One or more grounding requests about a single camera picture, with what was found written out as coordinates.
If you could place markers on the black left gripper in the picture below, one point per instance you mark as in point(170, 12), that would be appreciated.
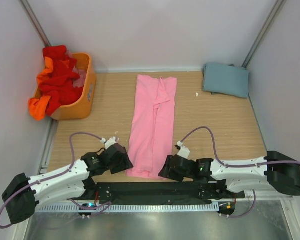
point(125, 164)

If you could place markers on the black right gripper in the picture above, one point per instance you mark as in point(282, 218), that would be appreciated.
point(165, 171)

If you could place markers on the pink t shirt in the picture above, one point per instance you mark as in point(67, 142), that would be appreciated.
point(152, 129)

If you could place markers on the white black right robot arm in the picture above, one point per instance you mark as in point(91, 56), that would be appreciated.
point(223, 179)

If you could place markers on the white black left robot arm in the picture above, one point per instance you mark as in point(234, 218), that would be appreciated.
point(25, 195)

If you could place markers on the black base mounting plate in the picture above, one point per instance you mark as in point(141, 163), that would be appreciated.
point(155, 192)

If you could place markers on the orange plastic laundry basket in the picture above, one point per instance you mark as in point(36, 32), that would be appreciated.
point(82, 107)

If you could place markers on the light pink garment in basket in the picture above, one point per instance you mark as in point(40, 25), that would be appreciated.
point(80, 78)

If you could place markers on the red t shirt pile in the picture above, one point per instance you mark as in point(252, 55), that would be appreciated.
point(56, 81)

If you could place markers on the orange t shirt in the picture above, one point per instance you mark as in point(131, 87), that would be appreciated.
point(37, 106)

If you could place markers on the folded teal t shirt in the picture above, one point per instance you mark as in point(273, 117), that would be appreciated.
point(226, 79)

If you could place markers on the white slotted cable duct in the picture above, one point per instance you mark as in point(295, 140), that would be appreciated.
point(66, 207)

